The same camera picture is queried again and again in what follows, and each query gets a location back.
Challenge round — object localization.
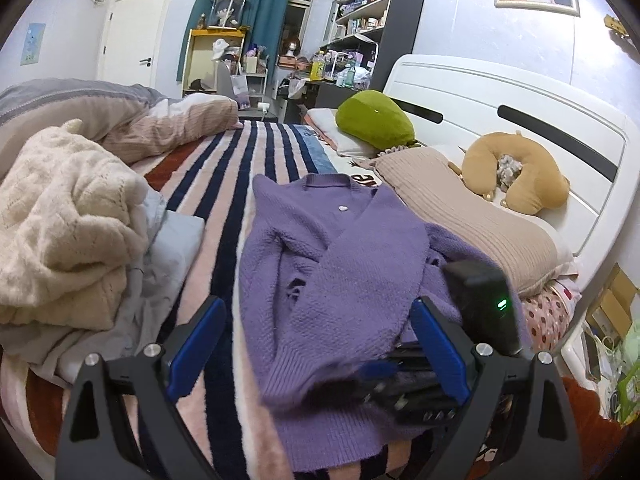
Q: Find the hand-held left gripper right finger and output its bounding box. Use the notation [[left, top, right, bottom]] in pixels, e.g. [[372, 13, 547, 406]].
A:
[[411, 296, 584, 480]]

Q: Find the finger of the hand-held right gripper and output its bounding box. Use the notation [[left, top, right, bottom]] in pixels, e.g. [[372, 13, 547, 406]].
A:
[[357, 344, 468, 427]]

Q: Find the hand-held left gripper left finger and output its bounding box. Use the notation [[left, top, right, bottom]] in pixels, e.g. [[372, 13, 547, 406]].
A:
[[55, 296, 228, 480]]

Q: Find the purple knit cardigan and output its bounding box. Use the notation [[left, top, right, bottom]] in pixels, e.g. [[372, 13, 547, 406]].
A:
[[239, 172, 532, 474]]

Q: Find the polka dot cloth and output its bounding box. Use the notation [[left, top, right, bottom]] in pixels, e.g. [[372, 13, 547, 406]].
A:
[[520, 280, 584, 357]]

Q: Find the beige ribbed pillow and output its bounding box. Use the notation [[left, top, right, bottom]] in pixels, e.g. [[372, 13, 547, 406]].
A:
[[369, 147, 577, 297]]

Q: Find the light grey cloth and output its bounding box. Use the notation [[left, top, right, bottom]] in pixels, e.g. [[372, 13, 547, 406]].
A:
[[0, 194, 207, 386]]

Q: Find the brown neck pillow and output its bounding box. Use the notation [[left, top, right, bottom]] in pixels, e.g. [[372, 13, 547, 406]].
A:
[[461, 131, 571, 217]]

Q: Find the cardboard box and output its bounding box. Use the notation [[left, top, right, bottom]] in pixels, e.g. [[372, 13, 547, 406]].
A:
[[585, 262, 640, 342]]

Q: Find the small grey plush toy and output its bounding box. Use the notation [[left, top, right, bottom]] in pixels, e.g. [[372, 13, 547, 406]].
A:
[[495, 154, 524, 187]]

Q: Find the red rug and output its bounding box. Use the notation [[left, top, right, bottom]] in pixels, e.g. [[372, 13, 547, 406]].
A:
[[562, 376, 632, 480]]

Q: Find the striped blanket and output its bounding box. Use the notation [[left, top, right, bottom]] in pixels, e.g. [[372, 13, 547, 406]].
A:
[[0, 120, 501, 480]]

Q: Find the cream knit sweater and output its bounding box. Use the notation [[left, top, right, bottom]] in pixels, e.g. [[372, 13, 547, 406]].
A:
[[0, 119, 151, 332]]

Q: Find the green plush pillow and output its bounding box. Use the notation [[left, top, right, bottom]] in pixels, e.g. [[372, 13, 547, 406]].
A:
[[335, 89, 419, 150]]

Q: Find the white bed headboard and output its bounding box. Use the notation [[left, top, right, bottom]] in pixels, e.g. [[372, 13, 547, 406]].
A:
[[382, 54, 640, 322]]

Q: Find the white pillow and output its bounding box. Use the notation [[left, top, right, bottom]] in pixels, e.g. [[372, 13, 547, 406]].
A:
[[305, 107, 377, 159]]

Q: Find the grey and pink quilt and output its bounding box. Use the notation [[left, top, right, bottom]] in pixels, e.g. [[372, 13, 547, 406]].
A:
[[0, 79, 245, 181]]

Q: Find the black desk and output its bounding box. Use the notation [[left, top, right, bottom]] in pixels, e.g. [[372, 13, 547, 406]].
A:
[[299, 80, 353, 111]]

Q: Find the yellow shelf cabinet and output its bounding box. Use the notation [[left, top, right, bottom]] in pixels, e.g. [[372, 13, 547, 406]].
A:
[[181, 28, 247, 97]]

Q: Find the black bookshelf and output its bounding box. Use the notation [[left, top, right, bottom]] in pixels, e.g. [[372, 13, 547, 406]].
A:
[[320, 0, 431, 87]]

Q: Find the white door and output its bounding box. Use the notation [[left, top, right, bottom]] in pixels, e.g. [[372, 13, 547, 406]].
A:
[[97, 0, 171, 90]]

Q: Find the glass display case with doll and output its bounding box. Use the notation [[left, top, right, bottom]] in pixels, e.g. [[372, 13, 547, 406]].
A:
[[207, 0, 250, 30]]

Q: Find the window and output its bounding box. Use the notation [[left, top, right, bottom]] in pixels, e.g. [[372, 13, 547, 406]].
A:
[[282, 0, 321, 57]]

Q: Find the small wall poster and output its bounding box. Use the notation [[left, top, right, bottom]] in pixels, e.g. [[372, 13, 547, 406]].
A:
[[20, 23, 47, 67]]

